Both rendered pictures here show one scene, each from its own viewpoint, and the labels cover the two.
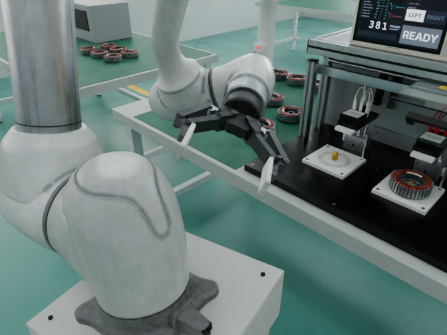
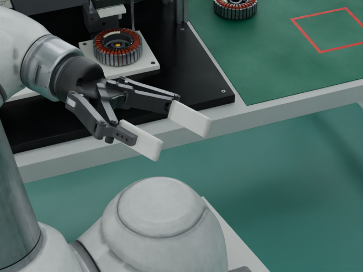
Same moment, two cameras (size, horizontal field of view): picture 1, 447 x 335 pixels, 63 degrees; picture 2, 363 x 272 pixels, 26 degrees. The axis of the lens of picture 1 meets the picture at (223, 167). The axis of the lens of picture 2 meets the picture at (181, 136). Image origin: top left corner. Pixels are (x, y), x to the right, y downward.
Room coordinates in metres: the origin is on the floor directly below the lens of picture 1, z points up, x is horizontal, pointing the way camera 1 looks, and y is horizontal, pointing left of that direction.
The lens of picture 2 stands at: (0.12, 0.76, 1.83)
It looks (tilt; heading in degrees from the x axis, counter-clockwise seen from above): 41 degrees down; 294
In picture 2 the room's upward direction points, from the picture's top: straight up
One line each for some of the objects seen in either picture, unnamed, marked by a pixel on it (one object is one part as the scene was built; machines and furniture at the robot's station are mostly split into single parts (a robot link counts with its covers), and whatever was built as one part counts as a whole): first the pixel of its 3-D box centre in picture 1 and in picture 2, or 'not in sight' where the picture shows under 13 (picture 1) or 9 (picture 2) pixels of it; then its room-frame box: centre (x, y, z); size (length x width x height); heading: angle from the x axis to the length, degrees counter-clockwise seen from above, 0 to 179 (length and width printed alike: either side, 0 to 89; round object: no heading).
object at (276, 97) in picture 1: (271, 99); not in sight; (1.62, -0.22, 0.77); 0.11 x 0.11 x 0.04
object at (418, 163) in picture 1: (429, 166); (100, 15); (0.97, -0.64, 0.80); 0.08 x 0.05 x 0.06; 45
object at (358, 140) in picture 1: (356, 140); not in sight; (1.14, -0.47, 0.80); 0.08 x 0.05 x 0.06; 45
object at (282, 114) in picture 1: (291, 113); not in sight; (1.44, -0.28, 0.77); 0.11 x 0.11 x 0.04
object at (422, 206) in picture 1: (408, 191); (118, 55); (0.87, -0.53, 0.78); 0.15 x 0.15 x 0.01; 45
